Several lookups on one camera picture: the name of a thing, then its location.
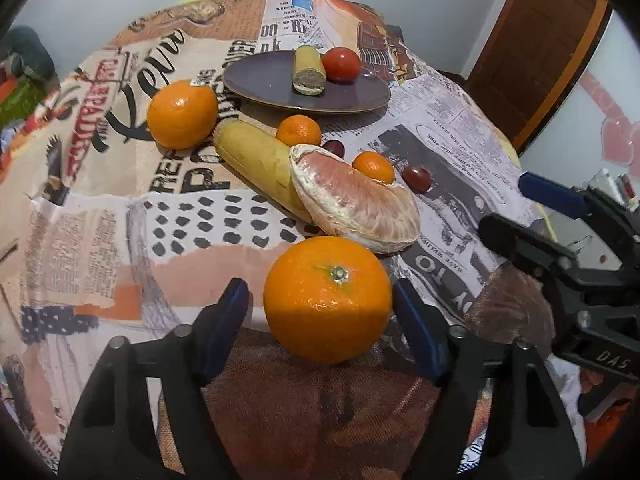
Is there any large orange with white sticker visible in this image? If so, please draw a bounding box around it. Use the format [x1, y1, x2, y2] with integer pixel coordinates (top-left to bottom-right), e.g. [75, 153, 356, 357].
[146, 79, 220, 150]

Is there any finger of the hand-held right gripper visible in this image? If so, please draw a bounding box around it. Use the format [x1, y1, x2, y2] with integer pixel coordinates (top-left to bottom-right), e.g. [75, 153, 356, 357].
[477, 213, 581, 286]
[518, 171, 640, 241]

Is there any small tangerine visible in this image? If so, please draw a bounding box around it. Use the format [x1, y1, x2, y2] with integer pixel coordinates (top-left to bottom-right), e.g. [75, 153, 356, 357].
[276, 115, 322, 148]
[351, 151, 396, 184]

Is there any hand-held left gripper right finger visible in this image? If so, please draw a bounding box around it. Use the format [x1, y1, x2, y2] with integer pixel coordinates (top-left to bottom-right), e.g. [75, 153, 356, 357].
[394, 278, 584, 480]

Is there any short cut banana piece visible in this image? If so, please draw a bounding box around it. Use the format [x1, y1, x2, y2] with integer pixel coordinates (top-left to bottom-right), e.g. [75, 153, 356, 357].
[292, 45, 327, 95]

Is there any peeled pink pomelo segment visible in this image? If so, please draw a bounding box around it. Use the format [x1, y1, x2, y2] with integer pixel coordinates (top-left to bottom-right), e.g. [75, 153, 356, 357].
[289, 144, 421, 254]

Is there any brown wooden door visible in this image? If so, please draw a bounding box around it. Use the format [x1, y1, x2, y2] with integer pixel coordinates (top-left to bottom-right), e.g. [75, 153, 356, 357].
[462, 0, 613, 153]

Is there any pink wall decoration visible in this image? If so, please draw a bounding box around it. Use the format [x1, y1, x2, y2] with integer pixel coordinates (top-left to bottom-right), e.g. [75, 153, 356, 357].
[582, 67, 640, 166]

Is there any red tomato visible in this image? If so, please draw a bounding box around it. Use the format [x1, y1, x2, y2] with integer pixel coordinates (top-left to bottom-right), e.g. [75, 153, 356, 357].
[321, 47, 361, 84]

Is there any large orange with green stem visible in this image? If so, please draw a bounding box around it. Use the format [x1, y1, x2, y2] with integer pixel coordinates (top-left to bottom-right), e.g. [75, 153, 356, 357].
[263, 236, 393, 365]

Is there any dark green cushion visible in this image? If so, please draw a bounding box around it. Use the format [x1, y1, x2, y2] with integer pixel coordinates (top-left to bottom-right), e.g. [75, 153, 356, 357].
[0, 26, 57, 81]

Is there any green and red cloth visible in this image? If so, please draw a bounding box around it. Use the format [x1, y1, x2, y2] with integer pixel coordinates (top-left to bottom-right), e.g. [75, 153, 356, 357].
[0, 57, 48, 131]

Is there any printed newspaper pattern tablecloth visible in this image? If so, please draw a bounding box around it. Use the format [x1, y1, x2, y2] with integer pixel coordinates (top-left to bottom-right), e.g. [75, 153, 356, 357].
[0, 0, 581, 480]

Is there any dark purple oval plate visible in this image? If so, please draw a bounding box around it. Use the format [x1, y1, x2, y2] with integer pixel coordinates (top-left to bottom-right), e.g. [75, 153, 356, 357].
[222, 50, 392, 114]

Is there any yellow banana half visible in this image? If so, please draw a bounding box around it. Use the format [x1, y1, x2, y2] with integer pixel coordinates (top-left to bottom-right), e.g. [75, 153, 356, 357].
[213, 120, 313, 223]

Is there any white clutter on shelf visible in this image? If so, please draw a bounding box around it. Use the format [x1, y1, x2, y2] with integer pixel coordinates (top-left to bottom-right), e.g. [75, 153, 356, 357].
[582, 167, 640, 211]

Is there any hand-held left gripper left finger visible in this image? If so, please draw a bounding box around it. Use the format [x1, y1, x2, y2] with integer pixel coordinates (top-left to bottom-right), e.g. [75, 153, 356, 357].
[57, 277, 250, 480]

